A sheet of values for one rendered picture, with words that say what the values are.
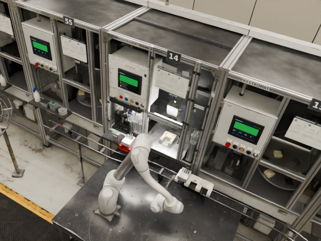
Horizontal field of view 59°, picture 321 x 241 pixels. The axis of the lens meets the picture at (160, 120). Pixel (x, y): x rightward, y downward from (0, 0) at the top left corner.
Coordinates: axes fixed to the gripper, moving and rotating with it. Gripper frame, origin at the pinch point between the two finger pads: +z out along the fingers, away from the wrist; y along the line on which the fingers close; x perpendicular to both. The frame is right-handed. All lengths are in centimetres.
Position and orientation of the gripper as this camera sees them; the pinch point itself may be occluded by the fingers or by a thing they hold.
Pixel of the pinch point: (173, 177)
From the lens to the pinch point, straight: 281.6
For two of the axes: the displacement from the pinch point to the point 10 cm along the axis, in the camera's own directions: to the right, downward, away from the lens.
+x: -8.8, -3.7, 2.9
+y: 1.0, -7.6, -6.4
